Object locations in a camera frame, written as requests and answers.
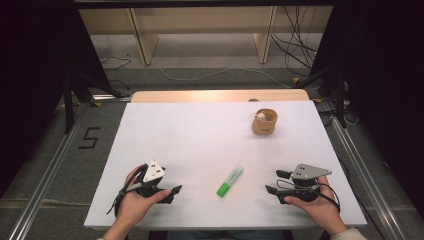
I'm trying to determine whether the light wooden desk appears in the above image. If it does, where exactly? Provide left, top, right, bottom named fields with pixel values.
left=78, top=5, right=334, bottom=66

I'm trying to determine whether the person's left hand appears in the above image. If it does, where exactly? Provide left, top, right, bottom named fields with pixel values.
left=114, top=164, right=172, bottom=232

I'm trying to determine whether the white table cover board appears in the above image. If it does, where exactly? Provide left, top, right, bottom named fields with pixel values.
left=83, top=100, right=368, bottom=231

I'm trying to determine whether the green marker pen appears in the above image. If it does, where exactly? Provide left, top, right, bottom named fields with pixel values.
left=216, top=165, right=244, bottom=199

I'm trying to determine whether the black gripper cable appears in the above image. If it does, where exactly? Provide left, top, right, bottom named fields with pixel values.
left=106, top=164, right=149, bottom=218
left=275, top=178, right=342, bottom=214

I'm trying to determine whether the person's right hand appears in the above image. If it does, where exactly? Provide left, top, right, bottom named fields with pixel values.
left=283, top=175, right=349, bottom=236

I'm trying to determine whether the bundle of black cables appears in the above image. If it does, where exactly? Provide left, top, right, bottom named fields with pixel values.
left=270, top=5, right=318, bottom=70

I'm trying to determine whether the white floor cable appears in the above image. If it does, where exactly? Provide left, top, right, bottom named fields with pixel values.
left=156, top=65, right=291, bottom=89

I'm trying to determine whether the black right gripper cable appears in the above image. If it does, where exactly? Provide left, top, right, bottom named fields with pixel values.
left=275, top=178, right=342, bottom=214

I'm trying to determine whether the black tripod stand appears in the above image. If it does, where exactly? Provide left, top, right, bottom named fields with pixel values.
left=293, top=64, right=349, bottom=129
left=61, top=71, right=126, bottom=135

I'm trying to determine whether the thin black floor cable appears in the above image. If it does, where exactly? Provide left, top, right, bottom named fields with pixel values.
left=100, top=55, right=132, bottom=71

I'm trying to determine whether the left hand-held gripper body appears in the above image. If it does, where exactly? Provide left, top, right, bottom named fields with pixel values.
left=134, top=159, right=175, bottom=201

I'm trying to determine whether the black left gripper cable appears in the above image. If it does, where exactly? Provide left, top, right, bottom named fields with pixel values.
left=106, top=164, right=149, bottom=218

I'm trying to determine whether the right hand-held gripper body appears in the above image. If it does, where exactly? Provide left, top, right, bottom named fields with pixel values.
left=279, top=162, right=333, bottom=204

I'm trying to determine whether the aluminium floor rail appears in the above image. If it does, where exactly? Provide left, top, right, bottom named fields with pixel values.
left=7, top=94, right=133, bottom=240
left=328, top=114, right=408, bottom=240

